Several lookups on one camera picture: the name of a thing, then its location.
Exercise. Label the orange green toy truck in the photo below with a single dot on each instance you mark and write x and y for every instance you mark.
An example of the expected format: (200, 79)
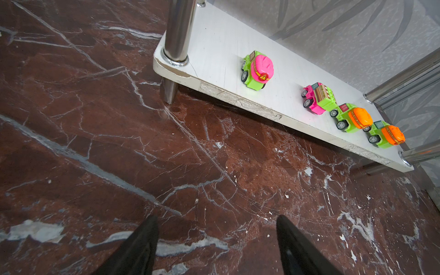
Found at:
(352, 118)
(384, 135)

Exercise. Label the white two-tier shelf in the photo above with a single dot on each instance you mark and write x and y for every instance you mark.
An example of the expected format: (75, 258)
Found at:
(357, 48)

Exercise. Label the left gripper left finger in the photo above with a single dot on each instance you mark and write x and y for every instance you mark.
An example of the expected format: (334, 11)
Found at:
(136, 255)

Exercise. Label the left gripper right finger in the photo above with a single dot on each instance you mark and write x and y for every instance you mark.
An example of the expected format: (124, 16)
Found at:
(298, 255)

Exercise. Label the pink green toy truck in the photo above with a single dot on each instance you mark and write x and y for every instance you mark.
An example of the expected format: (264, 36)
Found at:
(318, 98)
(257, 70)

